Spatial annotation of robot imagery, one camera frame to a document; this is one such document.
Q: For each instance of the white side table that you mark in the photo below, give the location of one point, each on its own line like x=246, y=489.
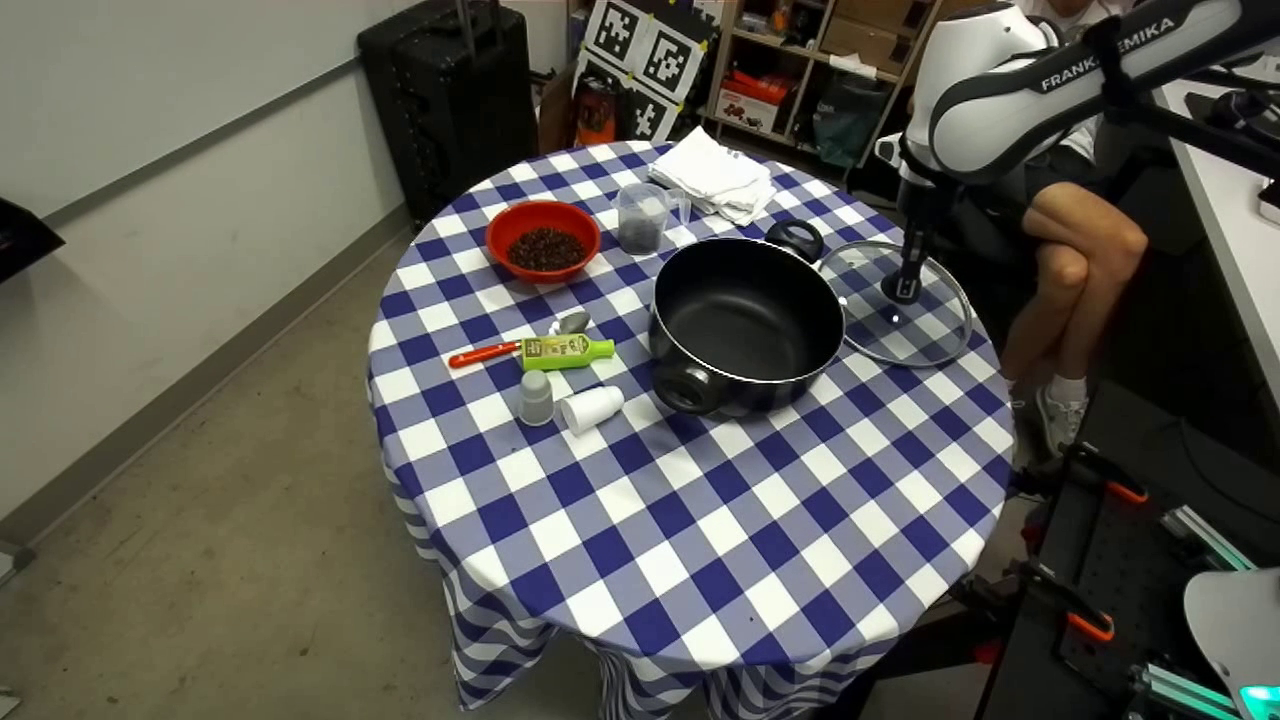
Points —
x=1234, y=225

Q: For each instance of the black cooking pot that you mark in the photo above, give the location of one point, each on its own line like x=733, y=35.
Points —
x=745, y=327

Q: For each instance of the orange box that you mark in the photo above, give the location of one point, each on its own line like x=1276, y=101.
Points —
x=756, y=107

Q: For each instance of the black clamp with orange tip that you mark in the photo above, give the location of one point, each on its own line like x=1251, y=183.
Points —
x=1106, y=478
x=1073, y=606

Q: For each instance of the clear plastic cup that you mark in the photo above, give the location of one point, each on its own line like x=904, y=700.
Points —
x=640, y=220

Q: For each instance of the seated person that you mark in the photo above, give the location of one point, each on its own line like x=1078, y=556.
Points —
x=1083, y=253

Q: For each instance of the wooden storage shelf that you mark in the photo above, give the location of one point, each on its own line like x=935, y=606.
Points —
x=825, y=67

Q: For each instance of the large black case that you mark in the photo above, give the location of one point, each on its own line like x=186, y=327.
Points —
x=445, y=107

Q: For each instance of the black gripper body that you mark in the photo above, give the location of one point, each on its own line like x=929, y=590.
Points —
x=915, y=200

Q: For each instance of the white folded towels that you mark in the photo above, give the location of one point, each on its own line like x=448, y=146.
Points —
x=712, y=173

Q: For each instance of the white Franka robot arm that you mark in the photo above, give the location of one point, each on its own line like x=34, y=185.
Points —
x=1043, y=82

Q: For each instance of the red bowl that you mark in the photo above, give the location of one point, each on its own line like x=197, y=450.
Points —
x=541, y=245

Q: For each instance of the glass lid with black knob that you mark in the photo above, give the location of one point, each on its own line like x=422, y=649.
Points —
x=922, y=334

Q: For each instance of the blue white checkered tablecloth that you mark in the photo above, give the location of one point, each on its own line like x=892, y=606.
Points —
x=665, y=535

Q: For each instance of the grey shaker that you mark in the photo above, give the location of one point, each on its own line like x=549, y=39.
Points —
x=534, y=402

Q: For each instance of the black white tag board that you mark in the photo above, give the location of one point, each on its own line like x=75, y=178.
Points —
x=646, y=44

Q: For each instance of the white shaker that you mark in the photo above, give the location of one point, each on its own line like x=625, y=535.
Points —
x=589, y=410

